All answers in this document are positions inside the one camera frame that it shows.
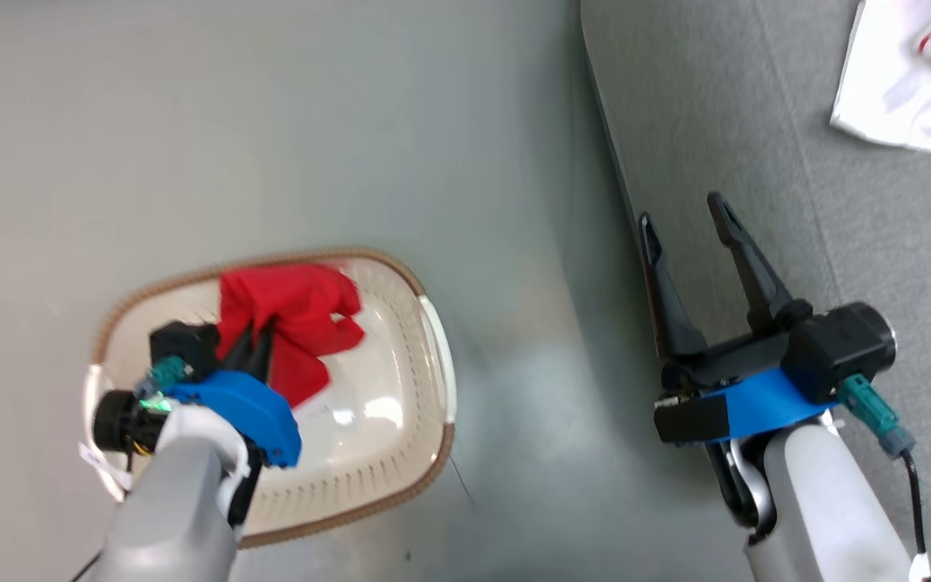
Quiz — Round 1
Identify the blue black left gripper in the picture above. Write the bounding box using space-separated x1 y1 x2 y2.
94 318 303 469

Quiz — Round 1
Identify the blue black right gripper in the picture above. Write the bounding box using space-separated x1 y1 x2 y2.
638 192 843 445

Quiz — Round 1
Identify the red cloth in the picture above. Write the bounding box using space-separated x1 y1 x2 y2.
215 263 368 410

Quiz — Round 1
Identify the grey fabric sofa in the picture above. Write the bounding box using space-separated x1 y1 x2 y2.
579 0 931 582

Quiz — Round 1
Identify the beige perforated laundry basket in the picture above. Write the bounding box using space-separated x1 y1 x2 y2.
82 247 459 550

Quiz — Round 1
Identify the white and red garment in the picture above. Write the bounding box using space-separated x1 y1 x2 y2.
828 0 931 169

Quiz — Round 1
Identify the teal left camera connector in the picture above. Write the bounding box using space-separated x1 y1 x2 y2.
136 356 192 399

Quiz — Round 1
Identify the teal camera connector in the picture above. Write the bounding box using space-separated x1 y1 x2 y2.
836 373 917 461
136 356 192 399

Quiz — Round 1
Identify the teal right camera connector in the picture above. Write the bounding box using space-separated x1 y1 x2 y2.
836 373 917 461

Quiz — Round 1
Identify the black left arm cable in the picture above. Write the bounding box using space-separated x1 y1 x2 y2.
70 550 104 582

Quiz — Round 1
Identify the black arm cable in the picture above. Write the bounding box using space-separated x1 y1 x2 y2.
899 449 931 582
70 550 104 582

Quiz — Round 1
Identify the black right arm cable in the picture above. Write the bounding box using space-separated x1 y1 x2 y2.
899 449 931 582

